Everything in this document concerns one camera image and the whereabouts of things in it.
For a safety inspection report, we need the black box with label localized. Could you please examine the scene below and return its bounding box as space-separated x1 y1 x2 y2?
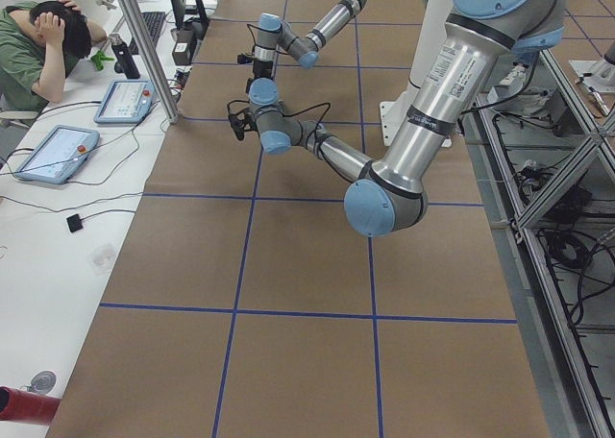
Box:
172 29 197 66

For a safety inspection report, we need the aluminium frame post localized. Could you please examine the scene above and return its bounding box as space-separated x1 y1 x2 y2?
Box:
118 0 179 124

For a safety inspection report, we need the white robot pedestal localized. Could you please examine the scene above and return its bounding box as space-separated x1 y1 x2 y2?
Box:
379 0 455 148

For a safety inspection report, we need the round metal disc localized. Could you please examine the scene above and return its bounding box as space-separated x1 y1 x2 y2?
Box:
28 370 57 395

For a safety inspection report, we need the near blue teach pendant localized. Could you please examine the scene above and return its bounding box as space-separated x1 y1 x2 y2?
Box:
13 125 100 185

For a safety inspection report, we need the green toy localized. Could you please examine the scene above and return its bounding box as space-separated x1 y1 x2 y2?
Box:
90 50 115 71

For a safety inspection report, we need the aluminium frame rack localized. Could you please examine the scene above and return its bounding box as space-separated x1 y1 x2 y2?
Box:
460 0 615 438

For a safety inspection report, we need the small black square device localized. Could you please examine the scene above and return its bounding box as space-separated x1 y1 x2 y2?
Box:
66 213 84 233

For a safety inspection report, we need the blue teach pendant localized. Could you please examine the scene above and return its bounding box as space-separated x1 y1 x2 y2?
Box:
93 80 156 125
13 125 100 185

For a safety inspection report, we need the black water bottle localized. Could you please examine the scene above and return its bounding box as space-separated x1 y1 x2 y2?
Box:
109 33 140 79

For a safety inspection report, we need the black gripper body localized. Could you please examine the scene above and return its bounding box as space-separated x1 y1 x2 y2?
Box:
252 59 274 80

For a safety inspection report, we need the person in green shirt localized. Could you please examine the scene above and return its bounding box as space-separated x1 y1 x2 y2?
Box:
1 0 107 111

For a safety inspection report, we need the red cylinder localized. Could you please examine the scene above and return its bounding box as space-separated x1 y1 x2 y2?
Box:
0 386 61 426

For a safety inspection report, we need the black keyboard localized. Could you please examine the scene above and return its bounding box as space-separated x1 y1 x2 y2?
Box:
129 11 166 55

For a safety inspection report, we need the black monitor stand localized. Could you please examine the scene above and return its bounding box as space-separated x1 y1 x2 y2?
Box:
170 0 209 40

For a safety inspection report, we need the far blue teach pendant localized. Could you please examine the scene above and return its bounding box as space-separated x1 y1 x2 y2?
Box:
93 80 156 125

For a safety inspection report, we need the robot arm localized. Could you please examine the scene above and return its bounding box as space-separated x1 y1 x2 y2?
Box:
234 0 566 237
237 0 367 91

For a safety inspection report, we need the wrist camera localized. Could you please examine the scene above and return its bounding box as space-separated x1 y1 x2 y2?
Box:
226 100 254 141
236 53 254 64

